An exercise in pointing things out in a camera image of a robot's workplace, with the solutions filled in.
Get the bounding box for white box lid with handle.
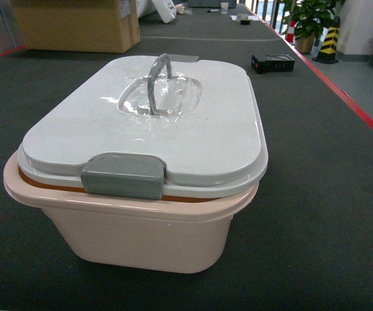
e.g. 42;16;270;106
17;56;268;198

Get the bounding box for black electronic device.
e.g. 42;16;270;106
251;54;295;74

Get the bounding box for potted green plant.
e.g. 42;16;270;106
284;0;345;54

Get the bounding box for pink plastic storage box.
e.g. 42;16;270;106
3;155;258;273

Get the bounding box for dark grey table mat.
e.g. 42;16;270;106
0;9;373;310

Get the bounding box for yellow black traffic cone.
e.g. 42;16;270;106
312;16;341;64

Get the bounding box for brown cardboard box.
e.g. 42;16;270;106
11;1;141;53

